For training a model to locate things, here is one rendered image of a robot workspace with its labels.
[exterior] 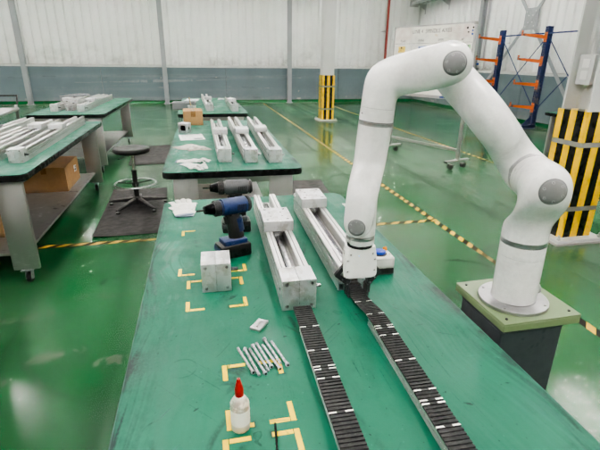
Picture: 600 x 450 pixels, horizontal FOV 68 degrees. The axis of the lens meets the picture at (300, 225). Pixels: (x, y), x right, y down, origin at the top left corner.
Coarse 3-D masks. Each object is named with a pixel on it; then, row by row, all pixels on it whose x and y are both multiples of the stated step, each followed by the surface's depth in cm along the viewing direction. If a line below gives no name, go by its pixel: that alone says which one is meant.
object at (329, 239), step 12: (300, 216) 195; (312, 216) 179; (324, 216) 181; (312, 228) 170; (324, 228) 174; (336, 228) 167; (312, 240) 172; (324, 240) 155; (336, 240) 165; (324, 252) 153; (336, 252) 146; (324, 264) 154; (336, 264) 139
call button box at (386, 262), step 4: (388, 252) 152; (380, 256) 149; (384, 256) 149; (388, 256) 149; (392, 256) 149; (380, 260) 147; (384, 260) 148; (388, 260) 148; (392, 260) 148; (380, 264) 148; (384, 264) 148; (388, 264) 149; (392, 264) 149; (380, 268) 148; (384, 268) 149; (388, 268) 149; (392, 268) 150; (384, 272) 149; (388, 272) 150; (392, 272) 150
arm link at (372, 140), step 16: (368, 128) 114; (384, 128) 114; (368, 144) 115; (384, 144) 116; (368, 160) 117; (384, 160) 118; (352, 176) 117; (368, 176) 116; (352, 192) 115; (368, 192) 114; (352, 208) 115; (368, 208) 114; (352, 224) 116; (368, 224) 116
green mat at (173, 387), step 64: (192, 256) 161; (256, 256) 162; (192, 320) 122; (256, 320) 123; (320, 320) 123; (448, 320) 124; (128, 384) 98; (192, 384) 98; (256, 384) 98; (384, 384) 99; (448, 384) 99; (512, 384) 99; (128, 448) 82; (192, 448) 82; (256, 448) 82; (320, 448) 82; (384, 448) 83; (512, 448) 83; (576, 448) 83
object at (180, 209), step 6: (174, 204) 212; (180, 204) 211; (186, 204) 212; (192, 204) 213; (174, 210) 206; (180, 210) 206; (186, 210) 205; (192, 210) 208; (180, 216) 200; (186, 216) 201; (192, 216) 201
